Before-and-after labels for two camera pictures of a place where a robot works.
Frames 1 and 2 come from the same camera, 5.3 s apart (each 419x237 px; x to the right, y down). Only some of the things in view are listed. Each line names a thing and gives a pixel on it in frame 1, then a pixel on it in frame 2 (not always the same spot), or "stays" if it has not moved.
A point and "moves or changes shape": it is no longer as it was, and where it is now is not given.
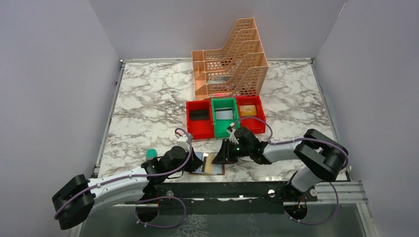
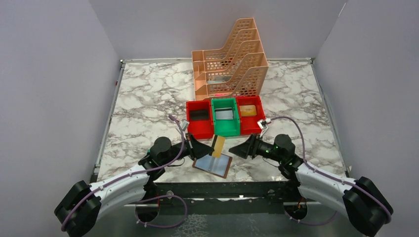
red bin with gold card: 252,106 stays
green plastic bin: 225,111 stays
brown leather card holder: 207,167 moves or changes shape
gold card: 209,166 moves or changes shape
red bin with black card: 200,119 stays
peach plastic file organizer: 239,69 stays
